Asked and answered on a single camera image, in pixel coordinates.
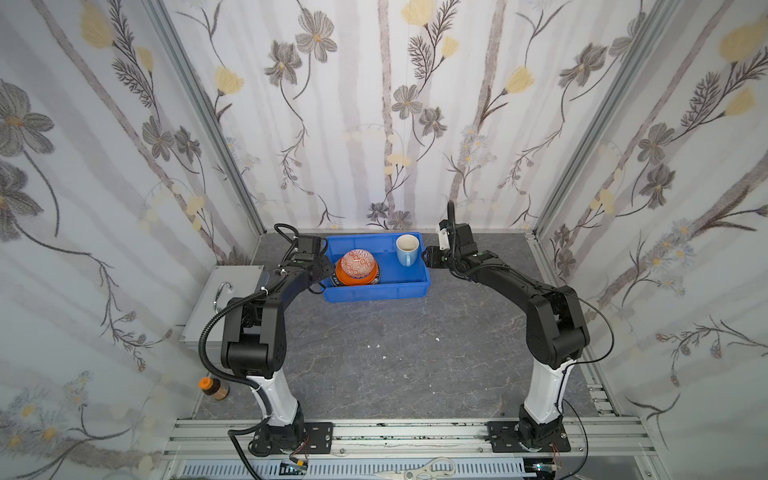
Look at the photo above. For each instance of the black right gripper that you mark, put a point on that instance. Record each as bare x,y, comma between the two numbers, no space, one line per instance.
435,257

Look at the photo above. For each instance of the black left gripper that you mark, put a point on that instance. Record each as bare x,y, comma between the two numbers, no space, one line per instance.
321,271

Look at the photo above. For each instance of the orange glossy plate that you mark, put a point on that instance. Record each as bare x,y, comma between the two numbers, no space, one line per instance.
345,279

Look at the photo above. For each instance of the orange patterned bowl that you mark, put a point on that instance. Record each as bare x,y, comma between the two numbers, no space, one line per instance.
358,262

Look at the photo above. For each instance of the light blue ceramic mug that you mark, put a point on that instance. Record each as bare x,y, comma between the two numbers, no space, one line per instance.
408,249

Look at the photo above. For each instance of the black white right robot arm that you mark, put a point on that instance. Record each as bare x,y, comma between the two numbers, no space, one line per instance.
556,331

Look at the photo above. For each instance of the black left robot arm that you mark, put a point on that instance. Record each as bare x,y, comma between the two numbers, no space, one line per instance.
246,343

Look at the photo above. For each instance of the blue plastic bin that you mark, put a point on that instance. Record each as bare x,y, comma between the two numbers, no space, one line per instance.
394,281

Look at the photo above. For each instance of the grey metal box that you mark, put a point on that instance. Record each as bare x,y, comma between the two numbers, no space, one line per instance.
224,284

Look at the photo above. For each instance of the orange cap brown bottle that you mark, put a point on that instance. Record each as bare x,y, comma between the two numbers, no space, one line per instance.
214,387

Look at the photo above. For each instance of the white scissors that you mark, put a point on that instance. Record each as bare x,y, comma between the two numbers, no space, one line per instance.
438,468

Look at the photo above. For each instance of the aluminium frame rail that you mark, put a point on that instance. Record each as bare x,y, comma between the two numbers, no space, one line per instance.
572,340

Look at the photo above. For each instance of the front aluminium mounting rail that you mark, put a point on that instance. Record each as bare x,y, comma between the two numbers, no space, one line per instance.
584,440

